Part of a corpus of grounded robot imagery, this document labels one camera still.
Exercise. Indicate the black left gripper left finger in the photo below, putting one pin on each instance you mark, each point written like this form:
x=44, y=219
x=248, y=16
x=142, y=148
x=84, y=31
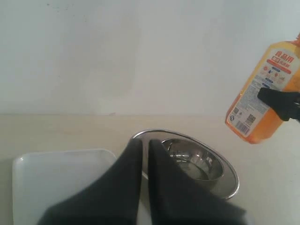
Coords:
x=112, y=199

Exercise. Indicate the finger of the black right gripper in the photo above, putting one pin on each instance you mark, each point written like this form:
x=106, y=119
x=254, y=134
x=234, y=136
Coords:
x=285, y=104

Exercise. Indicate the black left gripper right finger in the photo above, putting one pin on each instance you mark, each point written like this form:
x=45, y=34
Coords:
x=176, y=199

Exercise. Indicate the steel mesh strainer basket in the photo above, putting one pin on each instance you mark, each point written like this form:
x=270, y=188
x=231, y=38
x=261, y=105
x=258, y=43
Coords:
x=225, y=188

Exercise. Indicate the small stainless steel bowl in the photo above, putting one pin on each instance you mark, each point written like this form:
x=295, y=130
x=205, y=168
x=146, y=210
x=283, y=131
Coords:
x=196, y=161

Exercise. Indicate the orange pump soap bottle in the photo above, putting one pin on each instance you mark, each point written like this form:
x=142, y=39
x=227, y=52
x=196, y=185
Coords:
x=278, y=69

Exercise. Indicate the white rectangular tray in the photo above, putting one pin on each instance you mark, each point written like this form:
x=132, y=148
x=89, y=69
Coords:
x=42, y=180

